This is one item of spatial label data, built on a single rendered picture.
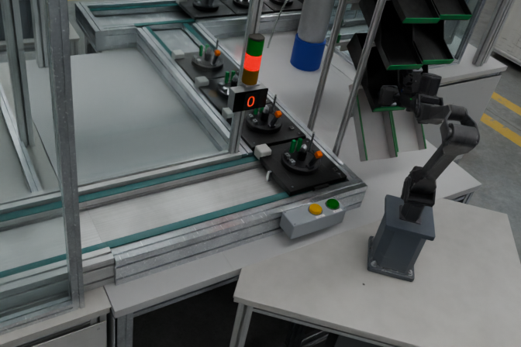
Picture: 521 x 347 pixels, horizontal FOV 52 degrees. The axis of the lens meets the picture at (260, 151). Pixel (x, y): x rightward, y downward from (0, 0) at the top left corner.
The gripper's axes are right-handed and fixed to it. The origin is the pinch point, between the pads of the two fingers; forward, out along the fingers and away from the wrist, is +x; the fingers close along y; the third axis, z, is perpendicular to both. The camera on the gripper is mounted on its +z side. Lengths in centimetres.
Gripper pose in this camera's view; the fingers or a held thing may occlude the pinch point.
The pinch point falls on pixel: (398, 92)
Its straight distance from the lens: 183.3
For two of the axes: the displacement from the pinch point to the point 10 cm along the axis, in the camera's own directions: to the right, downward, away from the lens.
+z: 1.4, -9.2, -3.7
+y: -9.5, -0.2, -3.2
